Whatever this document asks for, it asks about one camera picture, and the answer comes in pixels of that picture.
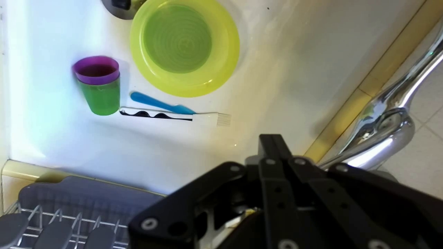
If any steel kettle with black handle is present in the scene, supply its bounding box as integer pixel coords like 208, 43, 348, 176
101, 0, 148, 21

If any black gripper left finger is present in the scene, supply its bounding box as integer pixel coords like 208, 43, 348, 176
127, 134, 278, 249

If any chrome wall tap faucet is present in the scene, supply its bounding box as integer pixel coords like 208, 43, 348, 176
320, 22, 443, 173

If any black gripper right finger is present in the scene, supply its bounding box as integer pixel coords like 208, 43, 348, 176
274, 134, 443, 249

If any dark blue dish rack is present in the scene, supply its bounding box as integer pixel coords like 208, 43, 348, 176
0, 177, 165, 249

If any white ceramic sink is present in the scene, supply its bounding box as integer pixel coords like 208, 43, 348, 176
4, 0, 431, 198

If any green cup with purple cup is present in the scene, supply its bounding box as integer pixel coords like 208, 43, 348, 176
71, 55, 122, 118

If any lime green plastic plate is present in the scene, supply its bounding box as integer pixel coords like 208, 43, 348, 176
129, 0, 241, 98

